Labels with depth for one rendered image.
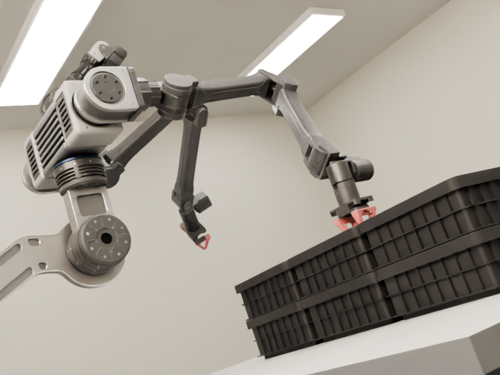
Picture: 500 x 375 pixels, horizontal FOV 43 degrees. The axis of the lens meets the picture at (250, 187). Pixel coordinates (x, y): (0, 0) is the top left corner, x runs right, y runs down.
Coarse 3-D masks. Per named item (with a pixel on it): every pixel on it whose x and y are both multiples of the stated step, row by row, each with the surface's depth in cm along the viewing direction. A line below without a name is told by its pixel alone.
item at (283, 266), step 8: (280, 264) 169; (288, 264) 167; (264, 272) 175; (272, 272) 172; (280, 272) 169; (248, 280) 183; (256, 280) 179; (264, 280) 176; (240, 288) 187; (248, 288) 183
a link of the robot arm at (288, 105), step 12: (288, 84) 186; (288, 96) 185; (276, 108) 192; (288, 108) 181; (300, 108) 181; (288, 120) 179; (300, 120) 173; (300, 132) 170; (312, 132) 168; (300, 144) 169; (312, 144) 161; (312, 156) 161; (324, 156) 159; (312, 168) 161
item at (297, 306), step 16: (256, 320) 182; (272, 320) 175; (288, 320) 171; (304, 320) 165; (256, 336) 186; (272, 336) 177; (288, 336) 172; (304, 336) 166; (272, 352) 178; (288, 352) 175
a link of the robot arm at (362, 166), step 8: (320, 144) 160; (328, 144) 161; (328, 152) 158; (336, 152) 159; (328, 160) 158; (336, 160) 160; (360, 160) 161; (368, 160) 162; (360, 168) 159; (368, 168) 160; (320, 176) 161; (360, 176) 159; (368, 176) 161
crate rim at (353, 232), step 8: (344, 232) 146; (352, 232) 144; (360, 232) 143; (328, 240) 151; (336, 240) 149; (344, 240) 146; (312, 248) 156; (320, 248) 154; (328, 248) 151; (296, 256) 162; (304, 256) 159; (312, 256) 157; (296, 264) 163
